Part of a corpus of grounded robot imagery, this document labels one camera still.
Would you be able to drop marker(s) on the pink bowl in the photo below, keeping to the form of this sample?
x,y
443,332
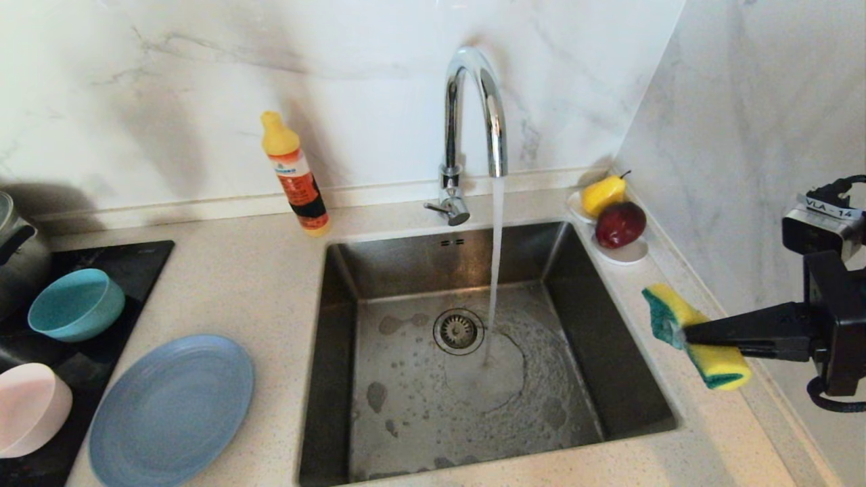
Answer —
x,y
30,412

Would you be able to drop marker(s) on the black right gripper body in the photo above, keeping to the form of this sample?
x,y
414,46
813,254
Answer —
x,y
842,325

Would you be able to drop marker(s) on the teal bowl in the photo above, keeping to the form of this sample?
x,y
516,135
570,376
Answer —
x,y
74,304

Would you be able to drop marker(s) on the red apple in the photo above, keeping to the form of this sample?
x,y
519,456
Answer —
x,y
619,224

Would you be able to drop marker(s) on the yellow pear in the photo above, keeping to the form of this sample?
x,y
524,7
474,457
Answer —
x,y
602,195

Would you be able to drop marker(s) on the yellow green sponge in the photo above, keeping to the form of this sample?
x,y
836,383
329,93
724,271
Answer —
x,y
717,368

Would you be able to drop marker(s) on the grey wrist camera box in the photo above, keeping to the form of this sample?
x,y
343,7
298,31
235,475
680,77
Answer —
x,y
822,226

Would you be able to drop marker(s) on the orange dish soap bottle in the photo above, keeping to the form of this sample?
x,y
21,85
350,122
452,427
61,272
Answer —
x,y
294,176

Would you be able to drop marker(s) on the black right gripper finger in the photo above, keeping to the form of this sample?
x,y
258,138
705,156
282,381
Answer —
x,y
778,352
758,328

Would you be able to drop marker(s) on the steel cooking pot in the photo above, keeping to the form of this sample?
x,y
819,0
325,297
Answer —
x,y
24,264

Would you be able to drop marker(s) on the stainless steel sink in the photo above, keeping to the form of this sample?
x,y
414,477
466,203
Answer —
x,y
419,433

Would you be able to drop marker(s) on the running water stream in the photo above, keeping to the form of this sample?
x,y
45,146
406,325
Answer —
x,y
496,237

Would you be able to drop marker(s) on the chrome faucet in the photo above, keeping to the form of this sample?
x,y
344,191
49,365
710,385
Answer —
x,y
450,122

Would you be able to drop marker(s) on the metal sink drain strainer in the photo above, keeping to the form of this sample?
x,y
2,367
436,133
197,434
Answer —
x,y
458,331

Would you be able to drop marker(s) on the blue round plate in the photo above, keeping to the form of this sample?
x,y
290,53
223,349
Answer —
x,y
169,412

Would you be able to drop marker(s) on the black induction cooktop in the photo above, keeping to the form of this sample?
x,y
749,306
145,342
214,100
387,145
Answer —
x,y
135,270

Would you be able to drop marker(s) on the white fruit dish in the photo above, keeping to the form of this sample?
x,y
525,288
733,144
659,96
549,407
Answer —
x,y
626,254

